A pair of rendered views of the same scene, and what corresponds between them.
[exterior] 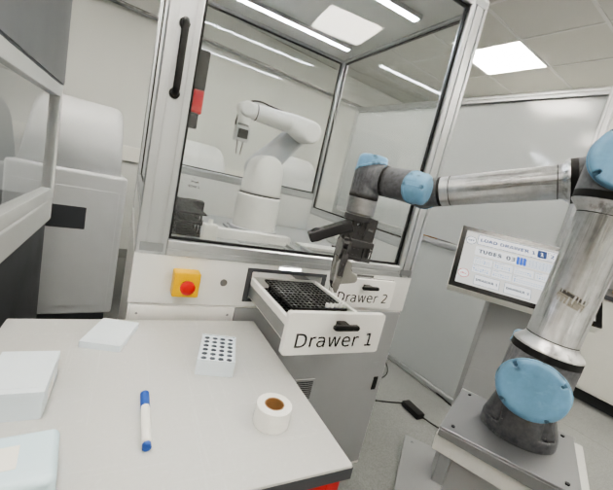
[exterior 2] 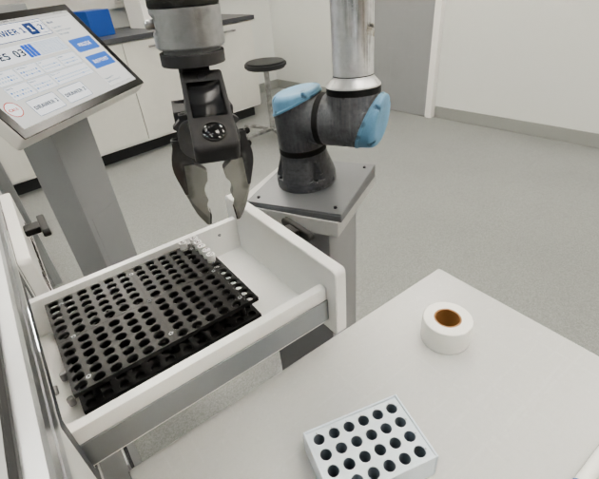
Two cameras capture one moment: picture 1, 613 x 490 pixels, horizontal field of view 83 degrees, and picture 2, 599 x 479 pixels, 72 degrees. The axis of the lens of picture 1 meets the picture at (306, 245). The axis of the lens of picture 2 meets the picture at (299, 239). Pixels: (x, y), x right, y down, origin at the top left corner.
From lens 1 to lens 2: 0.93 m
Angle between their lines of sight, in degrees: 89
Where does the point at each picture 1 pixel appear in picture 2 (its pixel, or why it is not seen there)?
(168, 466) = not seen: outside the picture
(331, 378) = not seen: hidden behind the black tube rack
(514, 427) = (329, 170)
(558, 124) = not seen: outside the picture
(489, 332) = (74, 166)
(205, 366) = (425, 445)
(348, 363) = not seen: hidden behind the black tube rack
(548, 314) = (366, 52)
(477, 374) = (99, 221)
